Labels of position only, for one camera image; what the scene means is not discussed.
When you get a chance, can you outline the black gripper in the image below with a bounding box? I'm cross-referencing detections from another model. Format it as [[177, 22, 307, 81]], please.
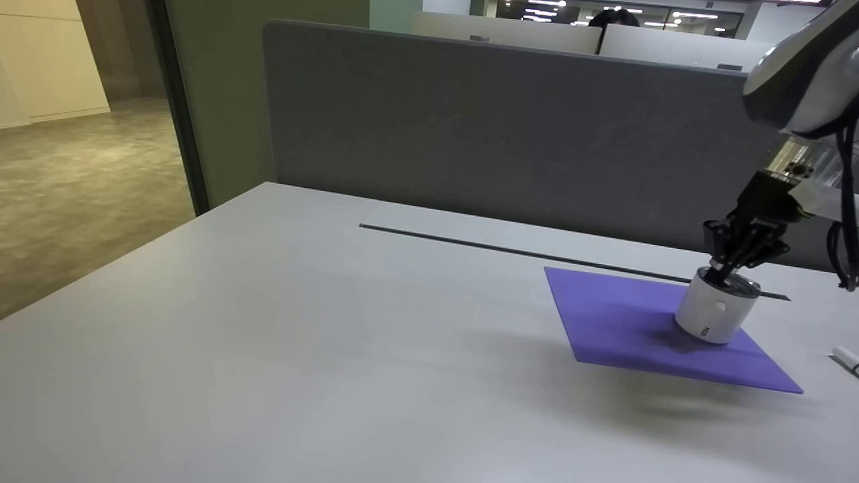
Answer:
[[701, 168, 812, 290]]

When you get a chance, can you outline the white cup with sliding lid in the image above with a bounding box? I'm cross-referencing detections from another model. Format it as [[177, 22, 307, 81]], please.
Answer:
[[675, 265, 762, 348]]

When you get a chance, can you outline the purple square mat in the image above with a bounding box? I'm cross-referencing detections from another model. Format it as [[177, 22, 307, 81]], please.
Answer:
[[542, 262, 807, 397]]

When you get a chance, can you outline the white squeeze tube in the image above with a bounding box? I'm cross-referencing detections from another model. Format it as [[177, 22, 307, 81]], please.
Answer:
[[828, 344, 859, 381]]

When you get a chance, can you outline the grey desk partition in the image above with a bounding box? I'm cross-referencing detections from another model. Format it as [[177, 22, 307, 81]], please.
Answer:
[[262, 19, 839, 271]]

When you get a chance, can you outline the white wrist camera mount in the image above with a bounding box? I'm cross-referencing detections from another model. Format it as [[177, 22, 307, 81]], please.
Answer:
[[765, 132, 850, 226]]

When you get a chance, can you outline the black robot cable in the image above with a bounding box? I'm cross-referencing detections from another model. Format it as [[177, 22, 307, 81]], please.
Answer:
[[825, 117, 859, 295]]

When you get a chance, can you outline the dark door frame post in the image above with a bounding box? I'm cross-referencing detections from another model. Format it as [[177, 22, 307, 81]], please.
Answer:
[[142, 0, 216, 218]]

